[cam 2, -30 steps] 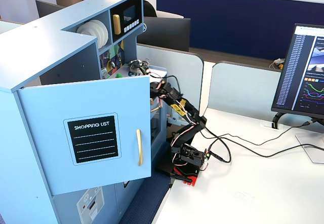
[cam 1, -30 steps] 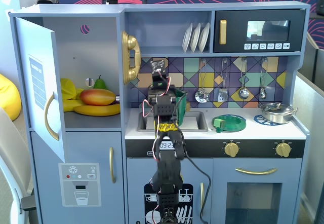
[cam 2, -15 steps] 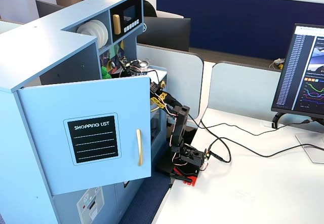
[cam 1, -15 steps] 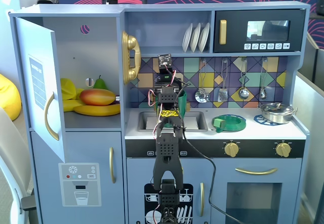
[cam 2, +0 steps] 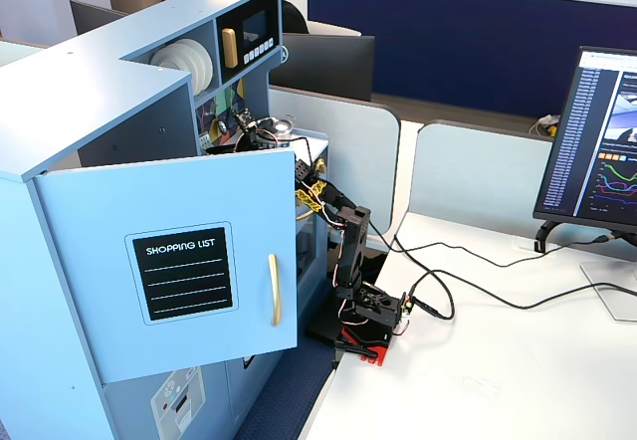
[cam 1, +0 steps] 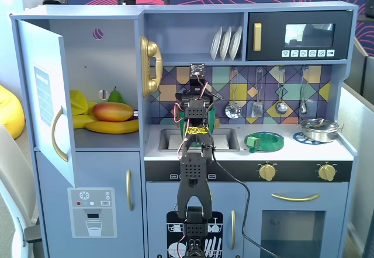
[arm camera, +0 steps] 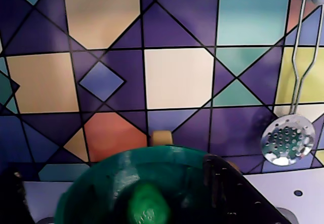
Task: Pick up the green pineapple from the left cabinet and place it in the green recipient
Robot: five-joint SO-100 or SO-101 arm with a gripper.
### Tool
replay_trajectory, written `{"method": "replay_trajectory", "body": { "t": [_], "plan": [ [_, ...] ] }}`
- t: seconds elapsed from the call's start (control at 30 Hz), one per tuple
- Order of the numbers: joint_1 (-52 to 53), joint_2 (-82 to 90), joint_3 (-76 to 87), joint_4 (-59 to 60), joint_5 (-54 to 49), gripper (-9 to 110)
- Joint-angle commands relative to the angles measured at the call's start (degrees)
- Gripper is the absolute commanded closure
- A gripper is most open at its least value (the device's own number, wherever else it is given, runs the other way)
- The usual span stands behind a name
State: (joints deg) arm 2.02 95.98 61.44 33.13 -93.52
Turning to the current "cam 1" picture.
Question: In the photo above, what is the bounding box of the gold toy telephone handset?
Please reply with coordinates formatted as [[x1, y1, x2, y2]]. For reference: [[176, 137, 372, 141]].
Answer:
[[139, 35, 164, 98]]

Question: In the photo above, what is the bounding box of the blue toy play kitchen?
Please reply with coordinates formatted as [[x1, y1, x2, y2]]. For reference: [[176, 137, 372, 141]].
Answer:
[[8, 2, 359, 258]]

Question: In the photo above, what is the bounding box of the grey office partition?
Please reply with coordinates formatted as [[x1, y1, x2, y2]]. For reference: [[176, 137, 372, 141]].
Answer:
[[340, 81, 374, 258]]

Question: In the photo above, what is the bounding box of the metal toy ladle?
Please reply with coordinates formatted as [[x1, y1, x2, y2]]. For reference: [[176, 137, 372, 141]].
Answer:
[[275, 67, 289, 115]]

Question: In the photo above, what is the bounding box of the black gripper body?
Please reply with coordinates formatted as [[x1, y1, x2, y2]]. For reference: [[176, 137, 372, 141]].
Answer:
[[186, 75, 210, 95]]

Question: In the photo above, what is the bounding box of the steel toy pot with lid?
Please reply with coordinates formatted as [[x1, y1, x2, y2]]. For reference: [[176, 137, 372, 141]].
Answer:
[[297, 117, 343, 144]]

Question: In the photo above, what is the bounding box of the gold stove knob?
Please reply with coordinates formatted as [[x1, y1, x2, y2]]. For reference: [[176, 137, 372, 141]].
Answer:
[[317, 164, 337, 182], [258, 164, 277, 182]]

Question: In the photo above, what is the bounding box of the thick black cable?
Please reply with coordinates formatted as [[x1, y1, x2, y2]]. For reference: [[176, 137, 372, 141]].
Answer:
[[204, 144, 283, 258]]

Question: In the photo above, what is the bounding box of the long yellow toy banana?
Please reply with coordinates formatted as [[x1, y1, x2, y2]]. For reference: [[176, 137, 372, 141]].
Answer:
[[84, 119, 140, 135]]

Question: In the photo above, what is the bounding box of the white toy plate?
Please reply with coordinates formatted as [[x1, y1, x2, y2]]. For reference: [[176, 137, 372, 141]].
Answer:
[[210, 26, 223, 61], [228, 26, 243, 60], [219, 26, 233, 61]]

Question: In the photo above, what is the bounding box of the metal toy skimmer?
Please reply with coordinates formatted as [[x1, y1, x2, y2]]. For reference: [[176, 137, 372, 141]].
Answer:
[[224, 68, 243, 118]]

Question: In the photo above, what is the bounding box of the red yellow toy mango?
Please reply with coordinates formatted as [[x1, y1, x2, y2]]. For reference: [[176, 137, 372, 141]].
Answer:
[[92, 102, 135, 123]]

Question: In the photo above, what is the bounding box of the yellow ribbed toy fruit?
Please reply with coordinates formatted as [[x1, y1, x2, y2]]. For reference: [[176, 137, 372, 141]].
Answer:
[[69, 90, 97, 116]]

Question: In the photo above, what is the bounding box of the yellow beanbag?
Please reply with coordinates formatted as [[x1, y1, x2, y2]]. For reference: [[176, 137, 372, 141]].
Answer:
[[0, 84, 26, 140]]

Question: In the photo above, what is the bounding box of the white office chair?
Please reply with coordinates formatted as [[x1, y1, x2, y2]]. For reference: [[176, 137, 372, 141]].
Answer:
[[0, 122, 41, 258]]

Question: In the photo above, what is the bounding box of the green toy pear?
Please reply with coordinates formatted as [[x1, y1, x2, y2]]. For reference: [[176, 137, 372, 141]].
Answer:
[[107, 86, 131, 104]]

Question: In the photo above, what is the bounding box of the metal toy spoon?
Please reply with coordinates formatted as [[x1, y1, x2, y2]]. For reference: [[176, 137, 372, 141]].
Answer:
[[299, 67, 310, 115]]

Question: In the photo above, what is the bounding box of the blue cabinet door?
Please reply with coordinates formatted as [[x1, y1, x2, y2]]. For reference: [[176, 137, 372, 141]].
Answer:
[[17, 19, 77, 188]]

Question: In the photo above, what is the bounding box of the green round dish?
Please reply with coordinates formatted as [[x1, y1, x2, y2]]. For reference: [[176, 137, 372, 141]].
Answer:
[[244, 131, 285, 154]]

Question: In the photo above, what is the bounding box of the short yellow toy banana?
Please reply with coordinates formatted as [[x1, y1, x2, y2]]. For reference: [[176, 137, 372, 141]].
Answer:
[[72, 114, 96, 130]]

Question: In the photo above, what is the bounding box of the metal toy slotted spatula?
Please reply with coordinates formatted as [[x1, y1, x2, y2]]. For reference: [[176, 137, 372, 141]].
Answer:
[[252, 68, 263, 118]]

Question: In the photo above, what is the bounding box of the blue round trivet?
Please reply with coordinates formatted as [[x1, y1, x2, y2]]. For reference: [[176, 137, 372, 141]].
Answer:
[[292, 131, 325, 146]]

